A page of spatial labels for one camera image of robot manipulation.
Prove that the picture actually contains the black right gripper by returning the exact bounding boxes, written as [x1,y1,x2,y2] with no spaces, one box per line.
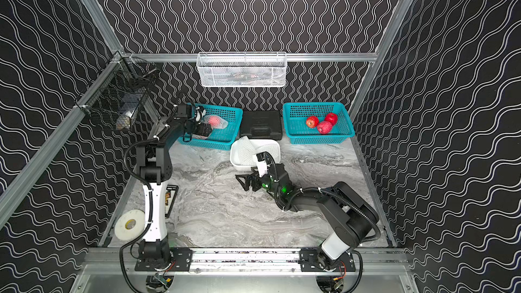
[236,165,282,198]

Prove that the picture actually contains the red apple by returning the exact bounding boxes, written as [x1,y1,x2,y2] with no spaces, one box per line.
[317,121,333,135]
[306,116,320,129]

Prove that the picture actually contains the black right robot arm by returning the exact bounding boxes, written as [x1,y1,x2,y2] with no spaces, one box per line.
[236,164,381,264]

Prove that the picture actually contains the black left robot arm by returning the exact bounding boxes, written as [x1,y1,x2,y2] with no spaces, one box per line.
[132,104,206,270]

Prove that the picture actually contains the teal basket left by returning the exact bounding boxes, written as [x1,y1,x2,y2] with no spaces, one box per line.
[177,103,243,151]

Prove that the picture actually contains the teal basket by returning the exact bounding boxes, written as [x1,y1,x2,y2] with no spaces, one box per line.
[282,102,355,145]
[177,103,243,151]

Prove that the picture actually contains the white plastic tub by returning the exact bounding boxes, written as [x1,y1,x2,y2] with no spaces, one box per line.
[229,139,281,171]

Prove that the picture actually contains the black plastic tool case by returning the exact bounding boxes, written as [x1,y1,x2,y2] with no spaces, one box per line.
[239,110,283,141]

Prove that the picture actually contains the teal basket right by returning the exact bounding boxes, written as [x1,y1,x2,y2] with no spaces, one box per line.
[282,102,355,145]

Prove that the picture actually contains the white tape roll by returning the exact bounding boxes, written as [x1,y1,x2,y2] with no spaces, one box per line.
[114,209,146,241]

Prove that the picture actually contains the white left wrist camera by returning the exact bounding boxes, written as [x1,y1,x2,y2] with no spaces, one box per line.
[192,105,206,123]

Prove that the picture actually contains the clear wall basket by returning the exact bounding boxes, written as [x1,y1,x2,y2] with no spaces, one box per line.
[196,52,288,88]

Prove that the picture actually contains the black wire wall basket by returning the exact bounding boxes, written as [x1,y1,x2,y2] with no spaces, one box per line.
[77,52,159,131]

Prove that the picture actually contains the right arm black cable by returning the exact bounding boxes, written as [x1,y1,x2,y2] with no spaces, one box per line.
[260,151,382,293]

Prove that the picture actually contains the metal base rail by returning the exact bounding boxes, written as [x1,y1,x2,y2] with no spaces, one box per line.
[72,248,419,292]

